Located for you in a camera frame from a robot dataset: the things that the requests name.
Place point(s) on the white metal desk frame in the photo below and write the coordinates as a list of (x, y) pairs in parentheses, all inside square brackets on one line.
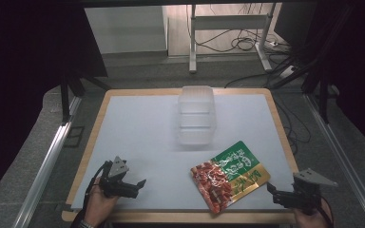
[(228, 22)]

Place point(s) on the wristwatch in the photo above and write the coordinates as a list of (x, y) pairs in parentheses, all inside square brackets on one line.
[(85, 224)]

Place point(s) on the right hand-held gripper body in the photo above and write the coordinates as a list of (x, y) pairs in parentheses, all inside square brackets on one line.
[(307, 190)]

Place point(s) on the green and red snack packet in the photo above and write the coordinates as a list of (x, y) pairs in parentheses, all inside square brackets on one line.
[(231, 177)]

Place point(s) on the white table mat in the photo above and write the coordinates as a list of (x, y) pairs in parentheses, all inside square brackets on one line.
[(145, 136)]

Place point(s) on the person's left hand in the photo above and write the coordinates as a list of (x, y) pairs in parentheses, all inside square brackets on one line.
[(99, 205)]

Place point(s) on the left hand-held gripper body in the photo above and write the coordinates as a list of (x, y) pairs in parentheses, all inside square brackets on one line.
[(115, 182)]

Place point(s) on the black floor bracket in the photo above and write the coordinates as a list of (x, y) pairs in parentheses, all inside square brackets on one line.
[(74, 136)]

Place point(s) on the person's right hand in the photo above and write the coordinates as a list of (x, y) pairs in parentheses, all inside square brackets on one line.
[(310, 220)]

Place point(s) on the white cabinet panel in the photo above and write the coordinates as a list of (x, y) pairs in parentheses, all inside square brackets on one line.
[(125, 30)]

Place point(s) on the clear plastic storage box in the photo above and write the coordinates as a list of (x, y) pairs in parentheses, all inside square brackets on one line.
[(197, 117)]

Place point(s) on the black metal stand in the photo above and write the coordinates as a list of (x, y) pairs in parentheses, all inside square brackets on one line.
[(66, 101), (323, 95)]

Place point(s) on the white power strip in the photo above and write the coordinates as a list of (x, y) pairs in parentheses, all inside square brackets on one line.
[(287, 71)]

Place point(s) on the aluminium floor rail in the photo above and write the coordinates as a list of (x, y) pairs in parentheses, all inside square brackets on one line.
[(342, 158), (46, 171)]

